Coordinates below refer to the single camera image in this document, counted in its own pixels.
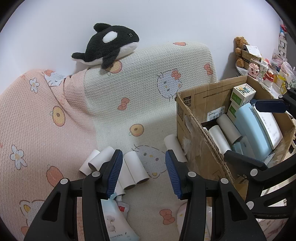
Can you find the white oval tray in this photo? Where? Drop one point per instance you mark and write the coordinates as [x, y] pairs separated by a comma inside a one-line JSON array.
[[240, 69]]

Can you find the white frame toy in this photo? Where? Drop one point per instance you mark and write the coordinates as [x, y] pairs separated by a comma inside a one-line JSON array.
[[282, 44]]

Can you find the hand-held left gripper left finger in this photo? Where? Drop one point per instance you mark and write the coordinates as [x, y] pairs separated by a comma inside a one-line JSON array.
[[114, 173]]

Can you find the printed plastic bag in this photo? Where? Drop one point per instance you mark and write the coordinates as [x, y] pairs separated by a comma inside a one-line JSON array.
[[288, 67]]

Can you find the yellow white packet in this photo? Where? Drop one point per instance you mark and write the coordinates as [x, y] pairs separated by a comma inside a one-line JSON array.
[[282, 78]]

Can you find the brown teddy bear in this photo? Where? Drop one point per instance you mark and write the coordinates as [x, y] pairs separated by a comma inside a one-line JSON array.
[[240, 52]]

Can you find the cream cat print blanket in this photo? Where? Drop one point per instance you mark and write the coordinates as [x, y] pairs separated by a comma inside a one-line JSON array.
[[143, 92]]

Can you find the pink cat print blanket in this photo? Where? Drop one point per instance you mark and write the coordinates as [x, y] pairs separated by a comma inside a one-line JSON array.
[[27, 120]]

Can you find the white refill pouch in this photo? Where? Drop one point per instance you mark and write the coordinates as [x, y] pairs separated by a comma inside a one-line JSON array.
[[115, 217]]

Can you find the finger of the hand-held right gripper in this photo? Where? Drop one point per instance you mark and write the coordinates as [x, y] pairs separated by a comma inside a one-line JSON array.
[[245, 162], [270, 106]]

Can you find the white spiral notebook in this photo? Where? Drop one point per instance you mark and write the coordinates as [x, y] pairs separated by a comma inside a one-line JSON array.
[[269, 127]]

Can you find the red white figurine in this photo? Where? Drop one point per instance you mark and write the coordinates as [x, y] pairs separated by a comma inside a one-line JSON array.
[[269, 77]]

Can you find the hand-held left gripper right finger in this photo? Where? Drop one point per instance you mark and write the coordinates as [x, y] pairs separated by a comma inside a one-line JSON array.
[[173, 176]]

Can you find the large green white carton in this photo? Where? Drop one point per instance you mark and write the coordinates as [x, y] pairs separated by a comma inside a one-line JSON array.
[[242, 95]]

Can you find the pink figurine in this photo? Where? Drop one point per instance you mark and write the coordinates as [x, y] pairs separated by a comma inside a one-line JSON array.
[[253, 69]]

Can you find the white house shaped card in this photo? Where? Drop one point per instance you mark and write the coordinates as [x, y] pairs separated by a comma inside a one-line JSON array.
[[252, 49]]

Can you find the light blue plastic case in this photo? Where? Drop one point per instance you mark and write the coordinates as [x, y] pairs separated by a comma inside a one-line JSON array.
[[252, 132]]

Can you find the brown cardboard box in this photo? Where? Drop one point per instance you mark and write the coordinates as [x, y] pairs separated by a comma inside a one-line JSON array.
[[203, 166]]

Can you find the small green white carton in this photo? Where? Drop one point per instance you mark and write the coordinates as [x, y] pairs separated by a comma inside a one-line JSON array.
[[232, 112]]

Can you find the woven brown basket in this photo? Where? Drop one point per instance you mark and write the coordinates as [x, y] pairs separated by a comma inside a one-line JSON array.
[[251, 58]]

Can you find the black white orca plush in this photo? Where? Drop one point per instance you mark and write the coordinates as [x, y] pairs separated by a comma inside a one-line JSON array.
[[108, 44]]

